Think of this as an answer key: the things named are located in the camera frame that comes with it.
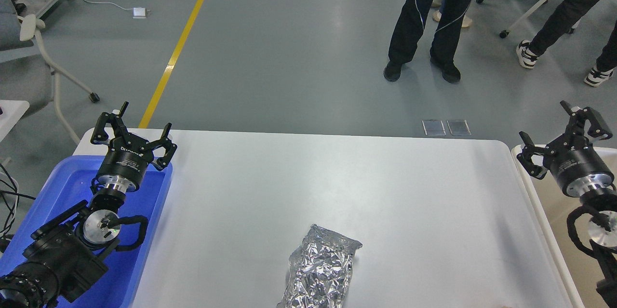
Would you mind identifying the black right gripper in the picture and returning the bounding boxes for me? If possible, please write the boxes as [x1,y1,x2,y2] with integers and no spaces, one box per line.
[516,101,615,198]

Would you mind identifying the white plastic bin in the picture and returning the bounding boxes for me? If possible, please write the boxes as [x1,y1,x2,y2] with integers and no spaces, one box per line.
[512,142,616,308]

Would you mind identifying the blue plastic bin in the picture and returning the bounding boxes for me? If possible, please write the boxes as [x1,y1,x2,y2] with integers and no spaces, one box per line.
[0,155,174,308]

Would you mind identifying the black cables at left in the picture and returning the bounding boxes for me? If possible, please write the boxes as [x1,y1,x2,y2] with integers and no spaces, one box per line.
[0,163,37,251]

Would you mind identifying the white power adapter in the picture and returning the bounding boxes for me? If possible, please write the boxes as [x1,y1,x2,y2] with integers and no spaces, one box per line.
[132,7,148,19]

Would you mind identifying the person with white sneakers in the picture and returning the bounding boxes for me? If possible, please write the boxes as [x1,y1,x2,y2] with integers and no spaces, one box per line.
[516,0,617,88]

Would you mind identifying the left metal floor plate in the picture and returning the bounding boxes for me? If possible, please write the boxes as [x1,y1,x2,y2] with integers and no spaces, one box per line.
[422,120,446,136]

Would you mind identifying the metal floor plate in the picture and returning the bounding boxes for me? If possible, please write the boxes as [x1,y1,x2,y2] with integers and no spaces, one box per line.
[447,120,471,136]
[422,120,446,136]

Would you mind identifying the person in black tracksuit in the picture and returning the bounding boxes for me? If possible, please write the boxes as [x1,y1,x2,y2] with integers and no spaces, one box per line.
[383,0,496,83]

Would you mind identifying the right metal floor plate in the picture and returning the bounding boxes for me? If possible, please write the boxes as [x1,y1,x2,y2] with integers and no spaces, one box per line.
[447,120,471,136]

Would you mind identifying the white side table corner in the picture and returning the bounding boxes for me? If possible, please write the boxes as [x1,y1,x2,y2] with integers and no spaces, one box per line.
[0,99,29,142]

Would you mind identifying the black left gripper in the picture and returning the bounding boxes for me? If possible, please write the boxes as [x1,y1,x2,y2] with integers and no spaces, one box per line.
[90,102,177,193]

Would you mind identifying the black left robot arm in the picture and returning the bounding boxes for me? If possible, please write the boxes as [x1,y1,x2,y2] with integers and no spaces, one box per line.
[1,102,177,308]

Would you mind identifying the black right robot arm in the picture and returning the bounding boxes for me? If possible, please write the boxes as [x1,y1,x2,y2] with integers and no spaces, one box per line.
[516,101,617,308]

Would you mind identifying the grey office chair left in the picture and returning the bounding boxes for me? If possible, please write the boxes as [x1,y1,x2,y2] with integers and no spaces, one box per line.
[0,0,100,143]

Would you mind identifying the silver foil bag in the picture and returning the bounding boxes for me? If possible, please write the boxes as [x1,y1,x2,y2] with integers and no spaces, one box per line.
[277,224,363,308]

